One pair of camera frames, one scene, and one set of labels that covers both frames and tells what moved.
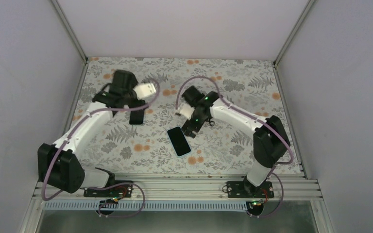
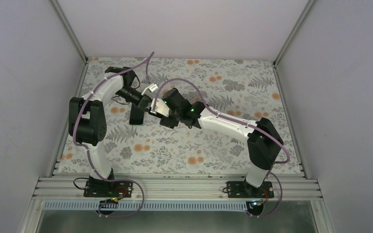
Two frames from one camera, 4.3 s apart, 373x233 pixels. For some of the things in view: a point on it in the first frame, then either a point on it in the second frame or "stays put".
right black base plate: [245, 190] stays put
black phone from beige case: [136, 117] stays put
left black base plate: [119, 191] stays put
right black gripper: [189, 132] → [168, 122]
